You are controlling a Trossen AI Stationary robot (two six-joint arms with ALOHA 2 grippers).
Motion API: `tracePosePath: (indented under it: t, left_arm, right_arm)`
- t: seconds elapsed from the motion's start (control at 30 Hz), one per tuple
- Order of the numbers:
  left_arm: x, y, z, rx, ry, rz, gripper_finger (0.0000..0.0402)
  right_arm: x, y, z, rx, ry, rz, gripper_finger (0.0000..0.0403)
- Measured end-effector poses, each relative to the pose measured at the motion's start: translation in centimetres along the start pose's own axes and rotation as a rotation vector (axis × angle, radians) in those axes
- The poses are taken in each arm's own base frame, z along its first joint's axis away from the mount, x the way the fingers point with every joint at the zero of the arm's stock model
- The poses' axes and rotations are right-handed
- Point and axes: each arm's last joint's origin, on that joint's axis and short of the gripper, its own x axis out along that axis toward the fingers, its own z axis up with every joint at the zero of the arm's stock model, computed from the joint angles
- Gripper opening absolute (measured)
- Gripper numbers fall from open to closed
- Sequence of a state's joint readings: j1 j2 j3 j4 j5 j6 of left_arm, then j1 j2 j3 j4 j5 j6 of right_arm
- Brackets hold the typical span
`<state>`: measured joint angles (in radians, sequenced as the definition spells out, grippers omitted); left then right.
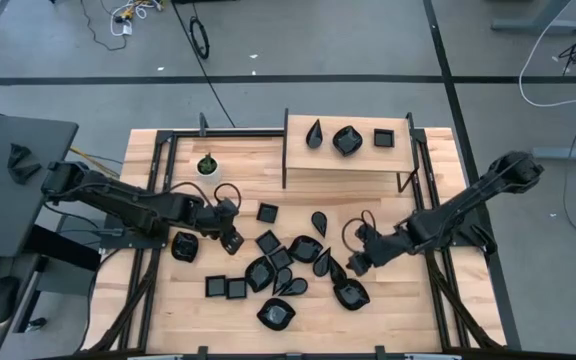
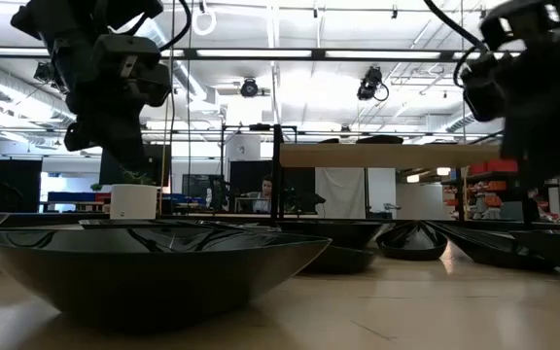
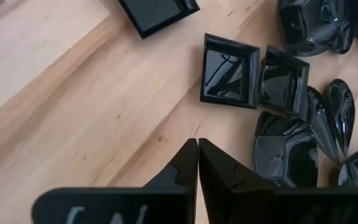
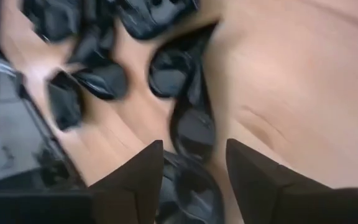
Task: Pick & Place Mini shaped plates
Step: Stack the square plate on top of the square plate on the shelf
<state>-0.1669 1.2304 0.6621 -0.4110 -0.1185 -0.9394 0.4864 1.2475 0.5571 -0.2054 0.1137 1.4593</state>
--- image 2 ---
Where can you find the black ceiling camera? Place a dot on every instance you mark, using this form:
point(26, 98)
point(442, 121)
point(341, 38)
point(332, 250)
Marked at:
point(249, 87)

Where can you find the person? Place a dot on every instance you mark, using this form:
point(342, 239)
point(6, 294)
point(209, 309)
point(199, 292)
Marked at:
point(264, 194)

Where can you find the red storage bins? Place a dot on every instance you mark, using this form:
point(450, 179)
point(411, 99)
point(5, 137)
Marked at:
point(499, 165)

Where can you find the dark background screen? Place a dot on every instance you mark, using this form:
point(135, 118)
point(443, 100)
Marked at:
point(197, 185)

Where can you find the black cabinet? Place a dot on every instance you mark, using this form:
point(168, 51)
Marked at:
point(15, 185)

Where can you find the storage shelf rack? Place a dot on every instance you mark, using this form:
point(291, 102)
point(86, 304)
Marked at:
point(484, 194)

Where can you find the black teardrop mini plate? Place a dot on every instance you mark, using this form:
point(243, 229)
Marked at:
point(340, 262)
point(260, 229)
point(329, 141)
point(412, 243)
point(503, 255)

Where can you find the black square mini plate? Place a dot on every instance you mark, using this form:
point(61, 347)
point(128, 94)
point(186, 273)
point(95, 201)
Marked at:
point(221, 225)
point(552, 253)

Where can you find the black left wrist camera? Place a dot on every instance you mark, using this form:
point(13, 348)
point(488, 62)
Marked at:
point(129, 58)

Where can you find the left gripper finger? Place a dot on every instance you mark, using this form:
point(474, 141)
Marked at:
point(131, 146)
point(110, 141)

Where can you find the black partition panel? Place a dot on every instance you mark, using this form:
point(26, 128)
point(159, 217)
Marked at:
point(290, 180)

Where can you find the black ceiling light cluster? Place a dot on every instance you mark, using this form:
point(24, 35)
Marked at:
point(42, 72)

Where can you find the white curtain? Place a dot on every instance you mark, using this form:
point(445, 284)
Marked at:
point(340, 192)

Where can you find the black wall monitor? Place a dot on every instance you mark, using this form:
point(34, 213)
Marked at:
point(159, 165)

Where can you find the wooden shelf with black legs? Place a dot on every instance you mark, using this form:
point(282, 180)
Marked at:
point(387, 155)

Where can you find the black round bowl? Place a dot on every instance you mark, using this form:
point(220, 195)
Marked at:
point(379, 140)

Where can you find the white plant pot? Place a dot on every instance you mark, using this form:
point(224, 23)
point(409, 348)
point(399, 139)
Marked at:
point(133, 201)

